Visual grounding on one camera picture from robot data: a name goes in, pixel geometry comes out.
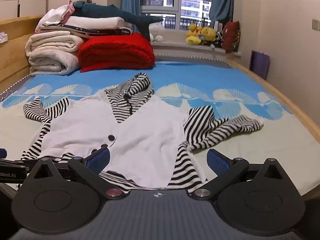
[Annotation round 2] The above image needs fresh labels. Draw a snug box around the window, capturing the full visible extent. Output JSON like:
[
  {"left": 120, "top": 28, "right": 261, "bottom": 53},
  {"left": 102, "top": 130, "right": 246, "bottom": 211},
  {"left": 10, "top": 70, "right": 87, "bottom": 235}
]
[{"left": 140, "top": 0, "right": 218, "bottom": 30}]

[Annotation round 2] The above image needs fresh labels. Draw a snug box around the purple bag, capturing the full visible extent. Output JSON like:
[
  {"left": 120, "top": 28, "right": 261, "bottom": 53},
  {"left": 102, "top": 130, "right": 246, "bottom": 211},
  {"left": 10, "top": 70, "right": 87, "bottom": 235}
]
[{"left": 250, "top": 50, "right": 271, "bottom": 80}]

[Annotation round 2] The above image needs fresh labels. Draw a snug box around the red folded blanket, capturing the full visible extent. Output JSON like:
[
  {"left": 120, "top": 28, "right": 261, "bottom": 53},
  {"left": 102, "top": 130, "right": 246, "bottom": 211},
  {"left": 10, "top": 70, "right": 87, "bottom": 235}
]
[{"left": 78, "top": 32, "right": 156, "bottom": 73}]

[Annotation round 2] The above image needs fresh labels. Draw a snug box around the white windowsill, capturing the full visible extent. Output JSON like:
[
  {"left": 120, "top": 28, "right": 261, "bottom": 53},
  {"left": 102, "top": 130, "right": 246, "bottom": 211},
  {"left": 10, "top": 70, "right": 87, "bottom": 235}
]
[{"left": 150, "top": 40, "right": 242, "bottom": 55}]

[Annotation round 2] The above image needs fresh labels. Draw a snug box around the blue fan print bedsheet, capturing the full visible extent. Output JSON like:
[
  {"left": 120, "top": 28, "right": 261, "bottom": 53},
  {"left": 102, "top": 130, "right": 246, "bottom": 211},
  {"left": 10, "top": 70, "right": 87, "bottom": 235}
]
[{"left": 0, "top": 54, "right": 320, "bottom": 205}]

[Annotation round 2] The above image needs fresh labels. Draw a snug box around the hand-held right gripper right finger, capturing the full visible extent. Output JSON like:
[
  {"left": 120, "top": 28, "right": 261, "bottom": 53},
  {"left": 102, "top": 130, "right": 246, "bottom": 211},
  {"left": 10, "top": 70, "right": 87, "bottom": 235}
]
[{"left": 186, "top": 149, "right": 292, "bottom": 200}]

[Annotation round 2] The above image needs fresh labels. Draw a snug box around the blue curtain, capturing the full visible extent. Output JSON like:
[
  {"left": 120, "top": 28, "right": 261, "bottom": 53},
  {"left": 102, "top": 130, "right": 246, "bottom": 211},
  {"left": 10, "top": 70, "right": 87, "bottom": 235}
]
[
  {"left": 121, "top": 0, "right": 142, "bottom": 27},
  {"left": 209, "top": 0, "right": 235, "bottom": 28}
]

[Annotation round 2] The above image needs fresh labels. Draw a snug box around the yellow duck plush toy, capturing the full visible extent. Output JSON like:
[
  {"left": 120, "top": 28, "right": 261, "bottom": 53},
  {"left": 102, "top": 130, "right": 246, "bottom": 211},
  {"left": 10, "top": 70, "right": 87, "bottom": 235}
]
[{"left": 185, "top": 24, "right": 203, "bottom": 45}]

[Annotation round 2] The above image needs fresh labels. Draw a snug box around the striped plush toy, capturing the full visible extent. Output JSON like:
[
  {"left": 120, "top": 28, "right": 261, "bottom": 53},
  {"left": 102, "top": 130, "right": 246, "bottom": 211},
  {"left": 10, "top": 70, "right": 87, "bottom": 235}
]
[{"left": 213, "top": 31, "right": 223, "bottom": 48}]

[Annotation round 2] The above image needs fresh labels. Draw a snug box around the yellow bear plush toy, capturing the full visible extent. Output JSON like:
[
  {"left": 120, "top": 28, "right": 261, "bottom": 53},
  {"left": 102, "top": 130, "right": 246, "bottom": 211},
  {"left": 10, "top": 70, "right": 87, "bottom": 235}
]
[{"left": 200, "top": 26, "right": 217, "bottom": 47}]

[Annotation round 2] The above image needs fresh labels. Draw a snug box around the white and pink cloth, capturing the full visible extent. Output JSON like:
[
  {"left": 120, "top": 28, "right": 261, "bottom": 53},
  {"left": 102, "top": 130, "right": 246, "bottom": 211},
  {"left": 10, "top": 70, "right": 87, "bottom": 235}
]
[{"left": 35, "top": 1, "right": 75, "bottom": 32}]

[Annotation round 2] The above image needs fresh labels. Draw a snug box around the dark red cushion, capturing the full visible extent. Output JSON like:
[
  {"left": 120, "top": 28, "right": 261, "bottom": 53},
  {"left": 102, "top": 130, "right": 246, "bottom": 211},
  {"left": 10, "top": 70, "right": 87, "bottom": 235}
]
[{"left": 221, "top": 21, "right": 241, "bottom": 53}]

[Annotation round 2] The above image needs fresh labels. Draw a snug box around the white folded quilt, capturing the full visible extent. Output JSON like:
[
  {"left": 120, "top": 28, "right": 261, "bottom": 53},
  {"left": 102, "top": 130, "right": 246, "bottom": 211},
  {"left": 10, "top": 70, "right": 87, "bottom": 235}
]
[{"left": 64, "top": 16, "right": 133, "bottom": 30}]

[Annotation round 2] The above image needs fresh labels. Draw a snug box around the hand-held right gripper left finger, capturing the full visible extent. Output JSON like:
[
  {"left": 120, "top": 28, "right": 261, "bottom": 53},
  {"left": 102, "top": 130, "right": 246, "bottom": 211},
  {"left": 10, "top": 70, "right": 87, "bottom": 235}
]
[{"left": 24, "top": 147, "right": 125, "bottom": 200}]

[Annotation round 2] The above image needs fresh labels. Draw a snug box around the striped and white shirt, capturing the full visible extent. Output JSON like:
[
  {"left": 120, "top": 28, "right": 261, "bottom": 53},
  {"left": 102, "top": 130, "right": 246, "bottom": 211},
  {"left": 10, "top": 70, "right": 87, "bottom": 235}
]
[{"left": 21, "top": 72, "right": 265, "bottom": 190}]

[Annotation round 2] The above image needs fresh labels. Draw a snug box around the white plush toy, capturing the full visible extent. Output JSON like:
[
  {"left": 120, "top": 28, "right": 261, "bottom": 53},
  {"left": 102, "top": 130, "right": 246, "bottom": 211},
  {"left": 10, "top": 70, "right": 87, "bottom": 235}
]
[{"left": 149, "top": 22, "right": 164, "bottom": 42}]

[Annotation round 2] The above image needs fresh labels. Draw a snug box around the navy patterned folded blanket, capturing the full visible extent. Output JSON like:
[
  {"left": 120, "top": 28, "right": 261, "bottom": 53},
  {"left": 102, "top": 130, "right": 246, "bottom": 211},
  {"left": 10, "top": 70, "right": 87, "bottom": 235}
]
[{"left": 41, "top": 25, "right": 133, "bottom": 39}]

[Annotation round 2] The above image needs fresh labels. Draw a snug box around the dark teal shark plush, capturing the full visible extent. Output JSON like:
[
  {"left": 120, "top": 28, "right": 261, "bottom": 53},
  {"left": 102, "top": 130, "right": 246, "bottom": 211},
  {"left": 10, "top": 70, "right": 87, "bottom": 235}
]
[{"left": 72, "top": 0, "right": 164, "bottom": 42}]

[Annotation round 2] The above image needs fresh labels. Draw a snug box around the cream folded blanket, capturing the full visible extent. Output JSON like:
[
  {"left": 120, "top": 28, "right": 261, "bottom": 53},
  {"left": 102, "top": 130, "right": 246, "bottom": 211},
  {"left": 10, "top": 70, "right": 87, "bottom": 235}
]
[{"left": 25, "top": 34, "right": 84, "bottom": 76}]

